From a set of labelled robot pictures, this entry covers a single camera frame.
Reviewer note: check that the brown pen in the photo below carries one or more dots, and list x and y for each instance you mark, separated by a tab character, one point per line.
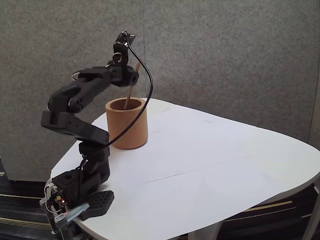
129	97

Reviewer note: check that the brown cylindrical pen holder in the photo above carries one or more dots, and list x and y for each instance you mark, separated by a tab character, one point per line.
117	120

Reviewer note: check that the grey felt partition panel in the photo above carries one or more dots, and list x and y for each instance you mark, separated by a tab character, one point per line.
37	50
225	50
316	100

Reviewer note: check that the metal table clamp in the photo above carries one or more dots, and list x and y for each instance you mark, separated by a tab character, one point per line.
77	210

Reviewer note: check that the white table leg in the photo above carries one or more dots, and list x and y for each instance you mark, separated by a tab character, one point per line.
309	227
200	235

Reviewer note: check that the bare camera circuit board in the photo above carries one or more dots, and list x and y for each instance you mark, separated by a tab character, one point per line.
125	38

